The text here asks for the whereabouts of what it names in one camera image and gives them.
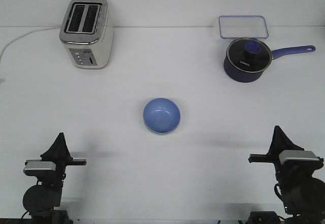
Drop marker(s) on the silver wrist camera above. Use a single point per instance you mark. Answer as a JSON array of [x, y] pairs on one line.
[[38, 168], [297, 155]]

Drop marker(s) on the clear container blue rim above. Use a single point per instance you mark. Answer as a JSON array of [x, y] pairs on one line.
[[235, 26]]

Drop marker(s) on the blue saucepan with handle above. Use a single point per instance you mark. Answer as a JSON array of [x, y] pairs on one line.
[[247, 77]]

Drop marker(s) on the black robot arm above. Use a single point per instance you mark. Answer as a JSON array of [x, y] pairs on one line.
[[41, 199], [302, 195]]

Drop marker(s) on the green bowl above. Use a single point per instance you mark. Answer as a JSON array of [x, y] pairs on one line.
[[162, 133]]

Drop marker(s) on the blue bowl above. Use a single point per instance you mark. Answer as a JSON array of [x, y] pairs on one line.
[[161, 115]]

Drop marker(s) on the cream and chrome toaster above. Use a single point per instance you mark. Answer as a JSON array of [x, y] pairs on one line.
[[87, 33]]

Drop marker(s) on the glass pot lid blue knob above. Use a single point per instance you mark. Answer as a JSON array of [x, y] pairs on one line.
[[249, 55]]

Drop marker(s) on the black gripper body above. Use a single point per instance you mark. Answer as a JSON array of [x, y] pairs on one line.
[[290, 171], [59, 173]]

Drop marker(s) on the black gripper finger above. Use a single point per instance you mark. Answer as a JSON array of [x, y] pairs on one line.
[[281, 142], [58, 151]]

